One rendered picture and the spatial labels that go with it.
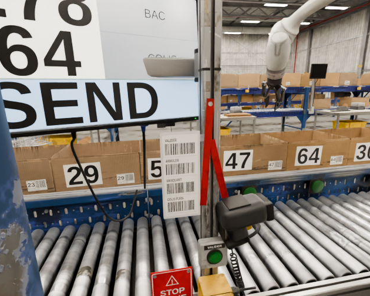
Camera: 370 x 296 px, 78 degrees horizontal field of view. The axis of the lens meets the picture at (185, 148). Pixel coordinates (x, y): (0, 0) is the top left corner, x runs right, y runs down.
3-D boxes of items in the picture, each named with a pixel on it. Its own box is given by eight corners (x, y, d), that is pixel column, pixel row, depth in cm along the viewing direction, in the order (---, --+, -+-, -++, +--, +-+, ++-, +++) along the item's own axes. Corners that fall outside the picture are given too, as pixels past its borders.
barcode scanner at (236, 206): (278, 241, 51) (275, 199, 48) (228, 255, 49) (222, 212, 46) (262, 224, 57) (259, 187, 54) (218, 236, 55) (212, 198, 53)
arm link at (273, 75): (280, 73, 109) (279, 83, 113) (289, 62, 112) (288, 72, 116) (262, 69, 113) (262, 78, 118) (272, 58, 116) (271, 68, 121)
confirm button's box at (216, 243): (200, 272, 53) (200, 246, 51) (197, 262, 56) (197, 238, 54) (228, 267, 54) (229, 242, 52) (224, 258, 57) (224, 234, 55)
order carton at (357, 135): (346, 167, 132) (350, 138, 128) (310, 153, 160) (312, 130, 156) (401, 161, 138) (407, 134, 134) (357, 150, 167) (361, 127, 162)
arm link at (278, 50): (286, 72, 108) (289, 56, 115) (292, 41, 96) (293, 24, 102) (263, 71, 112) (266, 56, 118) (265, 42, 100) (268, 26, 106)
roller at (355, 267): (360, 286, 73) (363, 273, 72) (272, 208, 123) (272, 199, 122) (373, 283, 74) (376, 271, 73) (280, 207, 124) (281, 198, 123)
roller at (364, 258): (377, 283, 74) (380, 270, 73) (282, 207, 124) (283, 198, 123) (389, 281, 75) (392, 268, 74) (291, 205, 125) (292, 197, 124)
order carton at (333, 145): (285, 172, 125) (288, 142, 121) (258, 157, 153) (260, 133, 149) (346, 167, 132) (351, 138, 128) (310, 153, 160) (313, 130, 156)
